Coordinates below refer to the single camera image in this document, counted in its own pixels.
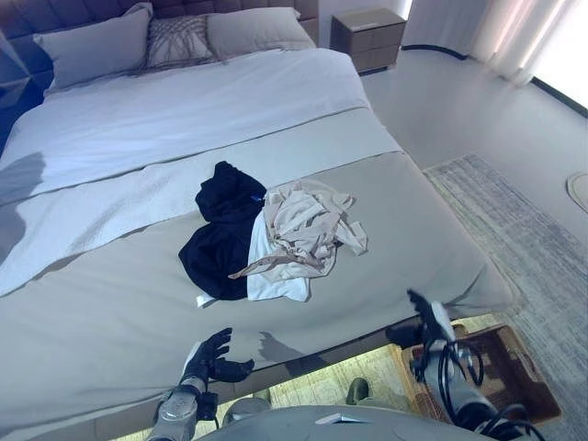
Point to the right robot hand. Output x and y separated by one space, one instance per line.
434 321

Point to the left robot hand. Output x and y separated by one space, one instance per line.
219 360

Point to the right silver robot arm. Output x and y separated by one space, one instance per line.
452 381

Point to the brown wicker basket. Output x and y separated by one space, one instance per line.
505 367

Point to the beige bed runner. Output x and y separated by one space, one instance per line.
115 312

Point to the large bed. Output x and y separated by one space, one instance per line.
193 193

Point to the white garment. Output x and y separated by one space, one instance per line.
275 282

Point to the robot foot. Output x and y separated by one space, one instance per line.
357 390

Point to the grey patterned rug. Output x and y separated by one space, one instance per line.
519 257

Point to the black garment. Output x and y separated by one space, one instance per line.
225 239

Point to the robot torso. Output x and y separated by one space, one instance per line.
331 422

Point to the beige garment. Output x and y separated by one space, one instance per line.
305 229

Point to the round beige floor cushion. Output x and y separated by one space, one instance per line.
579 186

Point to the white duvet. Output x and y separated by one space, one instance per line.
184 115

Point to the brown wooden nightstand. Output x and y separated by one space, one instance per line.
366 39

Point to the white sheer curtain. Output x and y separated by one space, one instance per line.
491 32

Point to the patterned decorative pillow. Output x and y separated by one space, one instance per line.
177 41

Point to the plain beige pillow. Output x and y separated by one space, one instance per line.
257 32
98 50

